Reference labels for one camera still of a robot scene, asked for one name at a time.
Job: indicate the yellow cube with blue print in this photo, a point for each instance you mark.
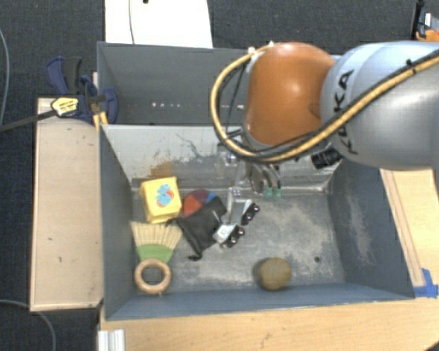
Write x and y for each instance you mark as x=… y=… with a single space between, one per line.
x=160 y=199

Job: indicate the grey metal bin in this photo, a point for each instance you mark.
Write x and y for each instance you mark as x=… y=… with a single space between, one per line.
x=300 y=240

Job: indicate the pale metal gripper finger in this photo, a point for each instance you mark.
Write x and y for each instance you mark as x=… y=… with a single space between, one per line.
x=234 y=207

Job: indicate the pale wood board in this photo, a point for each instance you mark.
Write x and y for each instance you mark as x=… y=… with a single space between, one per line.
x=66 y=210

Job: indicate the black cylinder on white bracket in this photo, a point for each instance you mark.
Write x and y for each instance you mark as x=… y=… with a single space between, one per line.
x=325 y=158

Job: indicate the black cloth pouch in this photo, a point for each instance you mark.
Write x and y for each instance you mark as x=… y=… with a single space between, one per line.
x=201 y=229

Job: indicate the brown ball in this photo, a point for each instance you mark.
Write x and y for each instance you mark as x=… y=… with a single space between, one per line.
x=274 y=273

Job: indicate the white toy roller skate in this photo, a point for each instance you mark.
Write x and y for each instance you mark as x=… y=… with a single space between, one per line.
x=251 y=212
x=228 y=234

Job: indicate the multicolour ball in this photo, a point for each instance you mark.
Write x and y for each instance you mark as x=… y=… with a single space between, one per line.
x=197 y=202

